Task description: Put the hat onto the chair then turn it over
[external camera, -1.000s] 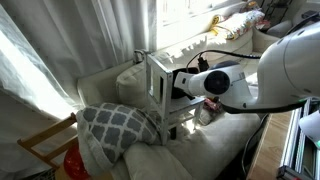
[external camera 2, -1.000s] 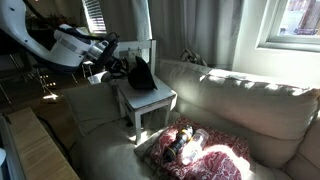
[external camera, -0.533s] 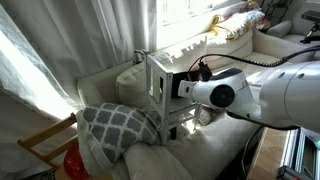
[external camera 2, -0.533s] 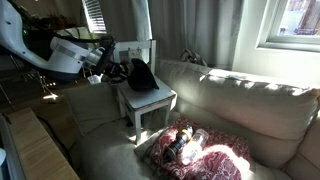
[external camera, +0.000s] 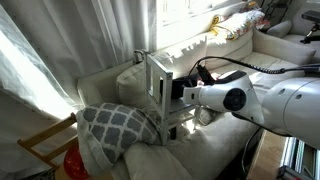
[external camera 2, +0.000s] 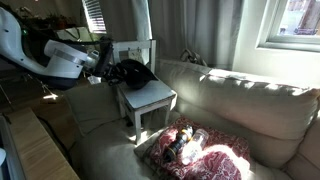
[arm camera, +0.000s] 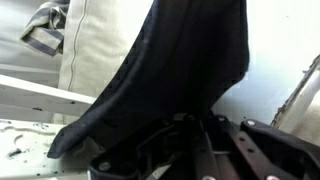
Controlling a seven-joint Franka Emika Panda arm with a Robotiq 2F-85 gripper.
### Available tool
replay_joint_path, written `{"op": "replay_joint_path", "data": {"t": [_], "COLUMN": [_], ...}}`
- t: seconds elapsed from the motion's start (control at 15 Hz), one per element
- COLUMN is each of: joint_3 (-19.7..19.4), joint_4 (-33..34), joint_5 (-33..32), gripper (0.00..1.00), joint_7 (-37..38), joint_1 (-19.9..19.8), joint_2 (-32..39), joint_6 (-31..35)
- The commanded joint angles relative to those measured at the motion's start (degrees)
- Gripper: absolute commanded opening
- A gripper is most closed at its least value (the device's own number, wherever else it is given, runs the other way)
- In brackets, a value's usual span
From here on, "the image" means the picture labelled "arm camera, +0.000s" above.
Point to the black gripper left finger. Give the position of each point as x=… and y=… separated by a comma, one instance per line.
x=133, y=160

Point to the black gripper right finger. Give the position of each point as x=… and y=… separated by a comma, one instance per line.
x=266, y=150

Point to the black bucket hat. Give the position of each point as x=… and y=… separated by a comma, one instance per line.
x=173, y=66

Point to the white fabric sofa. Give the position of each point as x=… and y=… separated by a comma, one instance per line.
x=283, y=40

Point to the grey striped cloth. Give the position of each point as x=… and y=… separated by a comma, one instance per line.
x=43, y=36

